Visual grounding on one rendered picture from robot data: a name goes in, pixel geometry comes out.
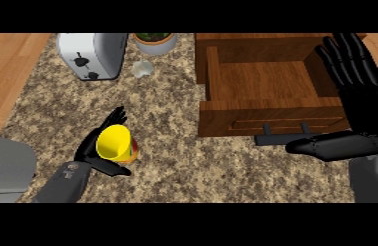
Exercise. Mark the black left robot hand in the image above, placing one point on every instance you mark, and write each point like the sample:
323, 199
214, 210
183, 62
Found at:
89, 146

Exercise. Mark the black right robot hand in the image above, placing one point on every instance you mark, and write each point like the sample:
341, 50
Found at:
355, 90

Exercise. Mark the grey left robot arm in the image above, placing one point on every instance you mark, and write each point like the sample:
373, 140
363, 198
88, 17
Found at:
63, 185

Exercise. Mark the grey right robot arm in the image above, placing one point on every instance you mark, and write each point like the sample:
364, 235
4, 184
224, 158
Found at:
366, 180

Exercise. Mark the yellow cup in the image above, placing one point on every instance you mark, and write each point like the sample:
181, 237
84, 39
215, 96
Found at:
118, 145

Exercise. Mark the wooden open drawer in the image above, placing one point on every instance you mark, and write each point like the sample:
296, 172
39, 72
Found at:
261, 80

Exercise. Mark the wooden drawer front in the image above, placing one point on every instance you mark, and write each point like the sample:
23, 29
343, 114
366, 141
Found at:
267, 118

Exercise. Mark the small clear glass object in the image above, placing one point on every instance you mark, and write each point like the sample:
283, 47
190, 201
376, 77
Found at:
143, 68

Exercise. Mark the silver toaster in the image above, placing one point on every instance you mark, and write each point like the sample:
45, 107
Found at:
92, 55

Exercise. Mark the potted plant in white pot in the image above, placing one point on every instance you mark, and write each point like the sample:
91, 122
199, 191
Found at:
156, 41

